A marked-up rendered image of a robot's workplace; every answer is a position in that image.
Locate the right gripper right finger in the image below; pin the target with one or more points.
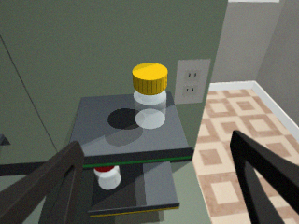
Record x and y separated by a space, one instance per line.
282 175

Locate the clear bottle with red cap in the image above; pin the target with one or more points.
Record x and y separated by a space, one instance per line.
108 177

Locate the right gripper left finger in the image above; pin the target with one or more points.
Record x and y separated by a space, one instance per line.
20 199

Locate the dark grey wall shelves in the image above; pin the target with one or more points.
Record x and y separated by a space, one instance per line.
107 132

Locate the clear glass bottle with yellow cap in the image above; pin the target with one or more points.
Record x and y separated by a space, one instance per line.
150 80

